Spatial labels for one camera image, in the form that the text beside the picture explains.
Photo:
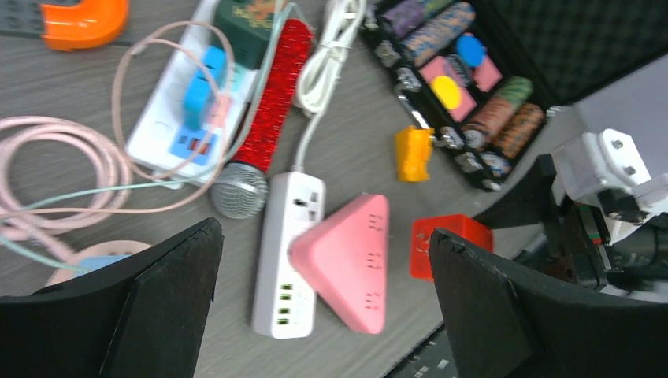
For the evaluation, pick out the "black poker chip case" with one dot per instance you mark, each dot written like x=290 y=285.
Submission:
x=447 y=59

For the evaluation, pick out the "blue plug adapter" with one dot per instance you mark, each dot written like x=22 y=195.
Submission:
x=199 y=96

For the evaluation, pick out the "small white power strip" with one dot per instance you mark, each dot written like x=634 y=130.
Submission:
x=284 y=303

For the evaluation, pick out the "white multicolour power strip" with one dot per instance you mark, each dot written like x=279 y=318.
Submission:
x=155 y=147

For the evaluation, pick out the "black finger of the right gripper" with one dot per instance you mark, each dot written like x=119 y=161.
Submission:
x=530 y=201

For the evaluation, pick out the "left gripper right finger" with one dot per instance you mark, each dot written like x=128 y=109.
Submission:
x=506 y=320

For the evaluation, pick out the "dark green cube adapter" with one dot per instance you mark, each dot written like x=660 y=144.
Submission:
x=247 y=25

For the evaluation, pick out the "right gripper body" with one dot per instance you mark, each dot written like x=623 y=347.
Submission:
x=577 y=251

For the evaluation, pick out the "pink triangular socket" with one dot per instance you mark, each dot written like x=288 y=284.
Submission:
x=344 y=259

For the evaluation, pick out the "red glitter microphone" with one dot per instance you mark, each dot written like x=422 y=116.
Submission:
x=241 y=189

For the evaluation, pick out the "pink round socket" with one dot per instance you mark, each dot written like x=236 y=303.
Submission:
x=96 y=257

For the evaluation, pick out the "yellow curved block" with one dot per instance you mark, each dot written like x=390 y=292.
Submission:
x=413 y=149

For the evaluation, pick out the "grey building baseplate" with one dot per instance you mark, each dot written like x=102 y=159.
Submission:
x=22 y=18

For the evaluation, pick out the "red cube adapter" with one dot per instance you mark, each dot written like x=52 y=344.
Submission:
x=442 y=234

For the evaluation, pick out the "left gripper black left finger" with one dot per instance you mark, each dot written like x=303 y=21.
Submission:
x=143 y=316

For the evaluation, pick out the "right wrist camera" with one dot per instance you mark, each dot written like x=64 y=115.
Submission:
x=606 y=170

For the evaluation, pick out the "orange curved block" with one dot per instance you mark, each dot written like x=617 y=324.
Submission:
x=86 y=25

